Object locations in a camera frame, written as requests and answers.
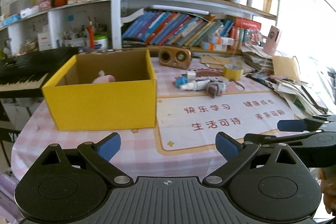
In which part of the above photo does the pink printed desk mat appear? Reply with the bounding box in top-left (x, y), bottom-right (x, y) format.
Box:
top-left (11, 58), bottom-right (294, 178)

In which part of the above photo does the blue plastic toy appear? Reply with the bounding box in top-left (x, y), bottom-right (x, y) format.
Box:
top-left (174, 76), bottom-right (189, 88)

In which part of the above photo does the yellow cardboard box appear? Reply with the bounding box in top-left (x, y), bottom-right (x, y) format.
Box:
top-left (42, 49), bottom-right (157, 131)

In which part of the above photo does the pink plush pig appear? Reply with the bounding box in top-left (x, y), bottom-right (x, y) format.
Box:
top-left (92, 71), bottom-right (116, 84)

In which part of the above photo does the row of leaning books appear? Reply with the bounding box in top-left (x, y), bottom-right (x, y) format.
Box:
top-left (121, 10), bottom-right (263, 49)

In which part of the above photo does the person's right hand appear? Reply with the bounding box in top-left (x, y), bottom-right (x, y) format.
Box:
top-left (318, 168), bottom-right (336, 216)

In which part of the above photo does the white usb charger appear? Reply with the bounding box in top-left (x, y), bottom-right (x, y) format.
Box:
top-left (186, 71), bottom-right (197, 81)

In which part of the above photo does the small grey pink box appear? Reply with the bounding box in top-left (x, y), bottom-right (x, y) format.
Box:
top-left (206, 81), bottom-right (226, 99)

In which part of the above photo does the pile of papers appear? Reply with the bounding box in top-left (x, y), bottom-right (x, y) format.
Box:
top-left (200, 43), bottom-right (335, 118)

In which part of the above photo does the green lid white jar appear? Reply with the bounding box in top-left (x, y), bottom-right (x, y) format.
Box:
top-left (93, 34), bottom-right (108, 50)

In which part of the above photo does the brown retro radio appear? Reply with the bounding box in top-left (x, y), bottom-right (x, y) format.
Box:
top-left (158, 46), bottom-right (192, 70)

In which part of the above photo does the black electronic keyboard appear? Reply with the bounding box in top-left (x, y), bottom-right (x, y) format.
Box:
top-left (1, 47), bottom-right (79, 98)

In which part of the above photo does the orange white medicine box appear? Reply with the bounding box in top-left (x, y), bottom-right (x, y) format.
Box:
top-left (201, 36), bottom-right (234, 52)

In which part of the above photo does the yellow tape roll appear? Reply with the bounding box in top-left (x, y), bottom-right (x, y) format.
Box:
top-left (223, 64), bottom-right (244, 81)

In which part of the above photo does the white bookshelf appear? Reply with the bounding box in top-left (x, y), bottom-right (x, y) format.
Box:
top-left (0, 0), bottom-right (281, 57)

